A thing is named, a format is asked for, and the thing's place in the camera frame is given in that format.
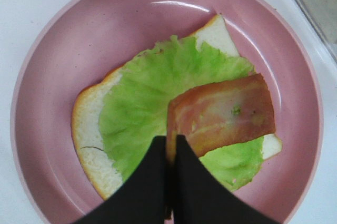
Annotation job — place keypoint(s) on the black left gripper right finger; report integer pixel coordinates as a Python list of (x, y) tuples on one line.
[(199, 198)]

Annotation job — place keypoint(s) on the bread slice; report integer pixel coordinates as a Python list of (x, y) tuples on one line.
[(86, 135)]

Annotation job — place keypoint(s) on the green lettuce leaf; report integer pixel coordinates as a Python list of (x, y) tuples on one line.
[(135, 108)]

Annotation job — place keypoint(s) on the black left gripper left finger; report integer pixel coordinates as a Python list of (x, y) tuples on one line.
[(141, 199)]

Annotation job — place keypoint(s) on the pink round plate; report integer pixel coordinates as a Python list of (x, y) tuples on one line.
[(88, 38)]

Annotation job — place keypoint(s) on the brown bacon strip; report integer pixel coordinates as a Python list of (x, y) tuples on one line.
[(220, 114)]

